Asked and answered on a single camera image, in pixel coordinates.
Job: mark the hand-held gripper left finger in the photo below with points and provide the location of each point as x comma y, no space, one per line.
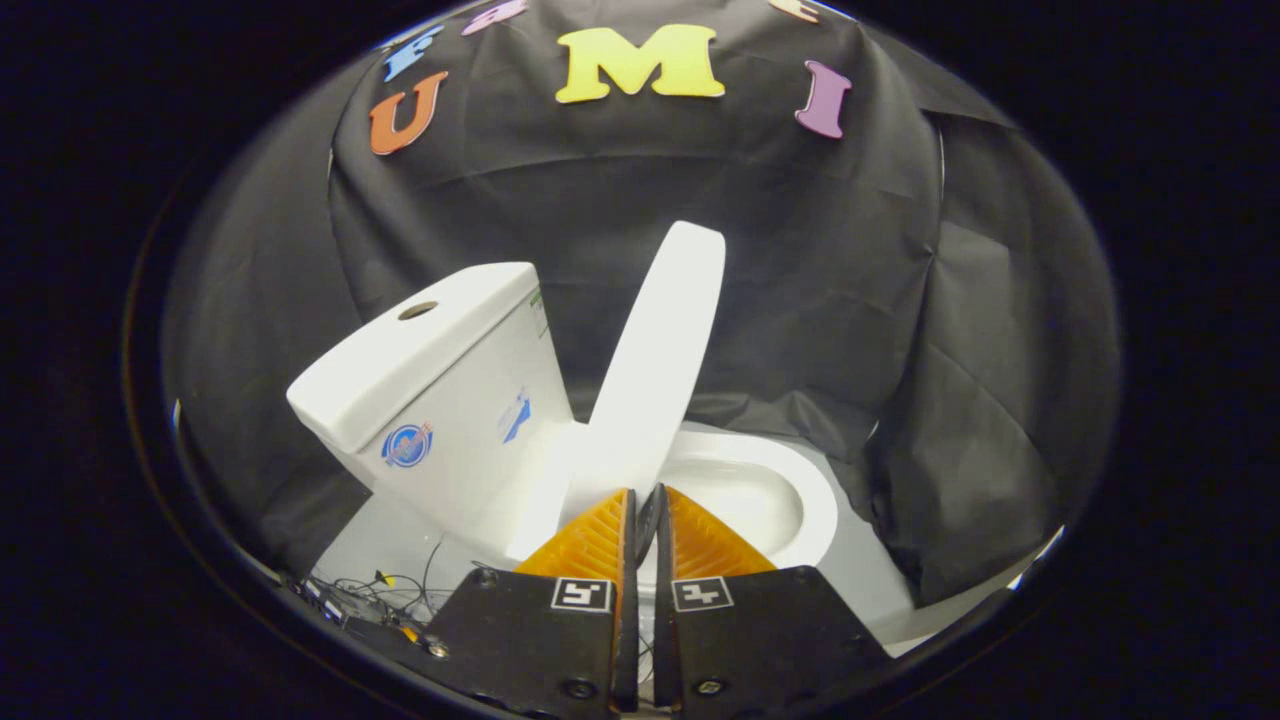
628,640

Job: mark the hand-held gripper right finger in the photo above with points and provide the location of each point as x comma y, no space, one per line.
665,640

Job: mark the white toilet seat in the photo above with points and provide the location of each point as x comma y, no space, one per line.
818,500

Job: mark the white ceramic toilet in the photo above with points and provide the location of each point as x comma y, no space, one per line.
470,450

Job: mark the white toilet tank lid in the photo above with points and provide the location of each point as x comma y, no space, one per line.
410,350

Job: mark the black backdrop cloth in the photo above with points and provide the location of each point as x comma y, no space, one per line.
800,300

